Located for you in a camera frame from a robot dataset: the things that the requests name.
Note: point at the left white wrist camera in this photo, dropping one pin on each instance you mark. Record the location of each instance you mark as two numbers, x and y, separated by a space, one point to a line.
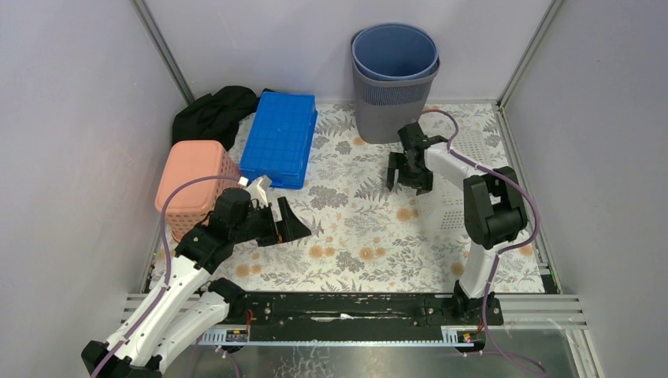
257 188

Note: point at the blue inner bucket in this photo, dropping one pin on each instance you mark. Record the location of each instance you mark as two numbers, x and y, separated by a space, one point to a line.
394 52

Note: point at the white plastic basket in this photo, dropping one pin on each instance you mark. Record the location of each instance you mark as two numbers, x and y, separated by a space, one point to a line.
451 208

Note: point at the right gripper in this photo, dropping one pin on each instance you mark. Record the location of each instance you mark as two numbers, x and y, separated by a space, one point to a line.
396 161

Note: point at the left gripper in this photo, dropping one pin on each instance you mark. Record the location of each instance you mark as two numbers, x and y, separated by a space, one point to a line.
270 223

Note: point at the black cloth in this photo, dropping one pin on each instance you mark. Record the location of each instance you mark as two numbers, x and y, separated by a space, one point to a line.
215 116

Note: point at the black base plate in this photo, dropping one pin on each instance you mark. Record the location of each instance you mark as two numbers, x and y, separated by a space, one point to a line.
351 317

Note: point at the grey waste bin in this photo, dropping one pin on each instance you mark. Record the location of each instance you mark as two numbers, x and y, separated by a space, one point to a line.
383 107

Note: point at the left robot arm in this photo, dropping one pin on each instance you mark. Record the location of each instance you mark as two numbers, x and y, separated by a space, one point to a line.
177 271

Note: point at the blue divided plastic tray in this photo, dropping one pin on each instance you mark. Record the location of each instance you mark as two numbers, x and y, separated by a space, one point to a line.
280 138

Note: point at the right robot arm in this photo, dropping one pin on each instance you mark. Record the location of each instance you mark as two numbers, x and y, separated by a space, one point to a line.
493 208

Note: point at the pink plastic basket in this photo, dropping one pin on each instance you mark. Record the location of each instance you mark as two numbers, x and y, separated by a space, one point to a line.
187 161

